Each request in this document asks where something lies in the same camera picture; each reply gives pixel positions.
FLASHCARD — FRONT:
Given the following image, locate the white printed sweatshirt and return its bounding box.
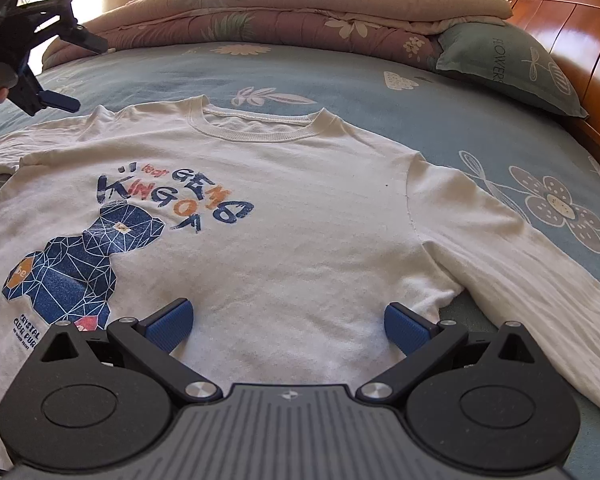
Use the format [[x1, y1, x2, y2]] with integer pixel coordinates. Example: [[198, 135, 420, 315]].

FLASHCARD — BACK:
[[0, 94, 600, 474]]

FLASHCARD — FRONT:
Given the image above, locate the green flower pillow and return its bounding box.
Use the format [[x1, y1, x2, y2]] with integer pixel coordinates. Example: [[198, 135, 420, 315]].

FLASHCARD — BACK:
[[436, 23, 588, 119]]

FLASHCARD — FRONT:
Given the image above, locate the pink floral folded quilt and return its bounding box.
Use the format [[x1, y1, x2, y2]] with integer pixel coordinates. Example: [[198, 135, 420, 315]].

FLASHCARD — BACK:
[[42, 0, 514, 73]]

